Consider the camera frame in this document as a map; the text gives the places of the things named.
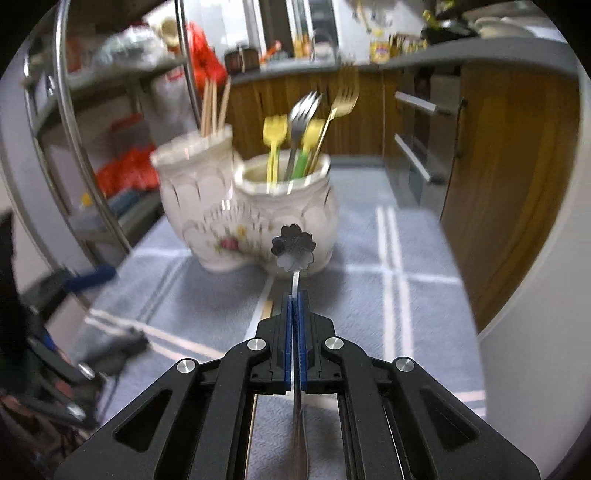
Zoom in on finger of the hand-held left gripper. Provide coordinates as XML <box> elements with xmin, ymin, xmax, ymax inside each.
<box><xmin>62</xmin><ymin>264</ymin><xmax>117</xmax><ymax>295</ymax></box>
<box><xmin>25</xmin><ymin>329</ymin><xmax>149</xmax><ymax>428</ymax></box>

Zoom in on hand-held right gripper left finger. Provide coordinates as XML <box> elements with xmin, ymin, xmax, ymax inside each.
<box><xmin>54</xmin><ymin>295</ymin><xmax>295</xmax><ymax>480</ymax></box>

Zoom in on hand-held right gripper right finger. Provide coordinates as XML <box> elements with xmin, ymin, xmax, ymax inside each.
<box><xmin>295</xmin><ymin>291</ymin><xmax>541</xmax><ymax>480</ymax></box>

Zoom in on silver flower spoon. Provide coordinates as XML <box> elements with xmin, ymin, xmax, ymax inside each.
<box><xmin>271</xmin><ymin>224</ymin><xmax>317</xmax><ymax>480</ymax></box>

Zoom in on white floral ceramic utensil holder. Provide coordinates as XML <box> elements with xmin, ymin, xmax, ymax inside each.
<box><xmin>150</xmin><ymin>124</ymin><xmax>339</xmax><ymax>278</ymax></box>

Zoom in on yellow green plastic fork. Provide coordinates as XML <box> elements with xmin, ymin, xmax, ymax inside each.
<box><xmin>292</xmin><ymin>119</ymin><xmax>326</xmax><ymax>178</ymax></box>

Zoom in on silver fork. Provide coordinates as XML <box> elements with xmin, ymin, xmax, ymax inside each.
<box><xmin>283</xmin><ymin>91</ymin><xmax>324</xmax><ymax>181</ymax></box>

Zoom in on gold fork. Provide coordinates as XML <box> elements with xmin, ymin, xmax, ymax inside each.
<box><xmin>307</xmin><ymin>74</ymin><xmax>361</xmax><ymax>176</ymax></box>

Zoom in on grey striped cloth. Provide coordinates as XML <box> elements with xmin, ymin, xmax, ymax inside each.
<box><xmin>76</xmin><ymin>166</ymin><xmax>485</xmax><ymax>480</ymax></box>

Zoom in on red packets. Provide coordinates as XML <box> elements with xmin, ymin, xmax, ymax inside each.
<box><xmin>95</xmin><ymin>145</ymin><xmax>160</xmax><ymax>195</ymax></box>

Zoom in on red lid container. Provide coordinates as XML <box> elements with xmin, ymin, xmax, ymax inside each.
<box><xmin>108</xmin><ymin>115</ymin><xmax>144</xmax><ymax>144</ymax></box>

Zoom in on metal shelf rack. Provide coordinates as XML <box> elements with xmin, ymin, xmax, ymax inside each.
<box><xmin>0</xmin><ymin>0</ymin><xmax>232</xmax><ymax>301</ymax></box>

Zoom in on white plastic bag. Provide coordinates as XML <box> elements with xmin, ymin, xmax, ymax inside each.
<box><xmin>150</xmin><ymin>69</ymin><xmax>192</xmax><ymax>139</ymax></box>

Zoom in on wooden kitchen cabinet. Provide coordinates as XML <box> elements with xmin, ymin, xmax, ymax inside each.
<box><xmin>226</xmin><ymin>69</ymin><xmax>393</xmax><ymax>160</ymax></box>

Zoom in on clear plastic bag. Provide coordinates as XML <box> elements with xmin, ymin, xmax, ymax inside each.
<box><xmin>92</xmin><ymin>28</ymin><xmax>162</xmax><ymax>70</ymax></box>

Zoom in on stainless steel oven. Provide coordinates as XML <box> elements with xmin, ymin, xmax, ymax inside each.
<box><xmin>383</xmin><ymin>69</ymin><xmax>462</xmax><ymax>210</ymax></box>

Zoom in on red plastic bag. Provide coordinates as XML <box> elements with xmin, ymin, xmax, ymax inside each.
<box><xmin>185</xmin><ymin>21</ymin><xmax>229</xmax><ymax>93</ymax></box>

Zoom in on tall wooden cabinet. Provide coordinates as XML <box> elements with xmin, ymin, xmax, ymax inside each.
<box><xmin>438</xmin><ymin>60</ymin><xmax>583</xmax><ymax>333</ymax></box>

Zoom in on cream cup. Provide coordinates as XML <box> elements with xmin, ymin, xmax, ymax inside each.
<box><xmin>159</xmin><ymin>16</ymin><xmax>181</xmax><ymax>47</ymax></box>

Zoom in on dark brown jar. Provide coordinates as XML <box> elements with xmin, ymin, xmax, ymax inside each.
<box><xmin>225</xmin><ymin>46</ymin><xmax>259</xmax><ymax>77</ymax></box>

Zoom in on yellow oil bottle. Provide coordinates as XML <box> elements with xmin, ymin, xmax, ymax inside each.
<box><xmin>369</xmin><ymin>28</ymin><xmax>393</xmax><ymax>64</ymax></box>

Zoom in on chrome faucet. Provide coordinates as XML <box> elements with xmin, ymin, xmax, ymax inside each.
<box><xmin>311</xmin><ymin>28</ymin><xmax>335</xmax><ymax>61</ymax></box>

